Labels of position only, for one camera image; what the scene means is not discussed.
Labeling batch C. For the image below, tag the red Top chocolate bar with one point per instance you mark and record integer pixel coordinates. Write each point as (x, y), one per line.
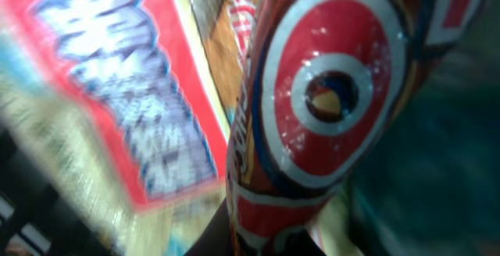
(323, 81)

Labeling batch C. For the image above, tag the yellow red noodle packet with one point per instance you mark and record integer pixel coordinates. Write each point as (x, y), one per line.
(167, 71)

